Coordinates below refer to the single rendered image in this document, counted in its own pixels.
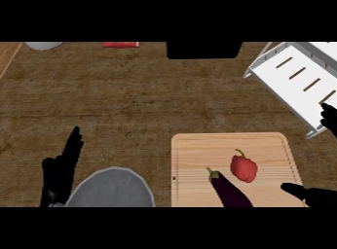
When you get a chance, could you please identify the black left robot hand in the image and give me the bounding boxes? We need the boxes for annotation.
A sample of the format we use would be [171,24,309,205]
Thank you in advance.
[39,125,85,208]

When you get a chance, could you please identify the white tiered basket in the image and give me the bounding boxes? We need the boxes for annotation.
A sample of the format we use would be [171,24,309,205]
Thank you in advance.
[243,41,337,140]

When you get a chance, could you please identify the pale wooden cutting board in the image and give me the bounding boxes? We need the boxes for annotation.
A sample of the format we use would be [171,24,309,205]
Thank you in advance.
[171,131,309,208]

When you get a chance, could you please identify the purple eggplant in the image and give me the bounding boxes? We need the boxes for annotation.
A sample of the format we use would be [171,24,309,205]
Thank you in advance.
[205,166,255,208]

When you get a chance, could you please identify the red bell pepper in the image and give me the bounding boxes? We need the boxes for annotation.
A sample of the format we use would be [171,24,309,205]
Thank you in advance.
[230,148,259,184]

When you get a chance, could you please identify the black appliance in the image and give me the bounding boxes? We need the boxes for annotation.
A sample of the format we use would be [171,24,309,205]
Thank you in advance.
[166,41,246,60]

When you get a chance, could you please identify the grey bowl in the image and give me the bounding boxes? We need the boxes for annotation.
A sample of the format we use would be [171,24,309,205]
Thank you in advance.
[24,41,67,52]

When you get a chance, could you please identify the red packet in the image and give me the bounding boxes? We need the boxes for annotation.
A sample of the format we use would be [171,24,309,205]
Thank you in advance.
[101,41,141,50]

